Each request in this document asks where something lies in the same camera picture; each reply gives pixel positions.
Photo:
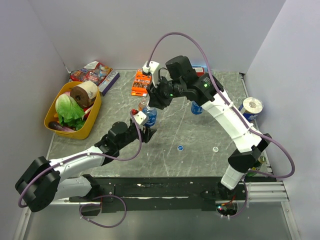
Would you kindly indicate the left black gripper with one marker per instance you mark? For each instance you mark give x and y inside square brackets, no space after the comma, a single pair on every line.
[145,136]

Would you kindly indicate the purple white box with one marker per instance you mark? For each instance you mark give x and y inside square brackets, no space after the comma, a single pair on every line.
[108,82]

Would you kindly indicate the red flat box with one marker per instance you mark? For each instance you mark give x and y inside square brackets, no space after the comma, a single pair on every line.
[200,70]

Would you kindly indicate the brown paper roll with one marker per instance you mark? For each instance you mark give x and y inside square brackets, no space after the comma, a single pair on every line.
[85,94]

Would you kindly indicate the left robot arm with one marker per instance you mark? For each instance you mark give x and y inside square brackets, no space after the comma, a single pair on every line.
[72,162]

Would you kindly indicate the orange snack box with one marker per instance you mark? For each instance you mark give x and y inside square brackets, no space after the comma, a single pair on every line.
[140,84]

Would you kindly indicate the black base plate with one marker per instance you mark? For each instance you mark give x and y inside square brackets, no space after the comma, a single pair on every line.
[159,193]

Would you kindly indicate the blue bottle cap middle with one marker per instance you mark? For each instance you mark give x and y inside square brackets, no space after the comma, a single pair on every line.
[180,148]

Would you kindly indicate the colourful snack bag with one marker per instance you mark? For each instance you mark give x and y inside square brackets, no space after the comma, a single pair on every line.
[94,71]

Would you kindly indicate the green toy lettuce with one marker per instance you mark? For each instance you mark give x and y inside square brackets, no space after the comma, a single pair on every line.
[70,114]

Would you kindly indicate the aluminium rail frame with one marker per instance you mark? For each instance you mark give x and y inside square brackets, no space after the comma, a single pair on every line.
[257,190]

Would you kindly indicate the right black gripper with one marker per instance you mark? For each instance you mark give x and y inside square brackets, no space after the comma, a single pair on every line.
[155,99]

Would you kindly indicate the orange drink bottle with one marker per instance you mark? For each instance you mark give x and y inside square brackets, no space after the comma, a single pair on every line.
[143,103]

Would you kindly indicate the green glass bottle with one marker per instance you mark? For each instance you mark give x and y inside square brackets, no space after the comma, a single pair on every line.
[257,166]

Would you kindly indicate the purple toy eggplant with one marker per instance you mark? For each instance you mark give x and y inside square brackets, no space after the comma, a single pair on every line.
[56,126]

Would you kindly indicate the white bottle cap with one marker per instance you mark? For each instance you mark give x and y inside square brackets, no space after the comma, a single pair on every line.
[215,149]

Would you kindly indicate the yellow plastic basket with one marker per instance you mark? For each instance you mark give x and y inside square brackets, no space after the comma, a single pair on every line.
[88,125]

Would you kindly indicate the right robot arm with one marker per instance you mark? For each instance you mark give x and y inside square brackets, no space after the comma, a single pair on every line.
[207,92]

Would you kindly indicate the blue pocari bottle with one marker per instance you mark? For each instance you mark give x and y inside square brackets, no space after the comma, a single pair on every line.
[196,109]
[151,113]

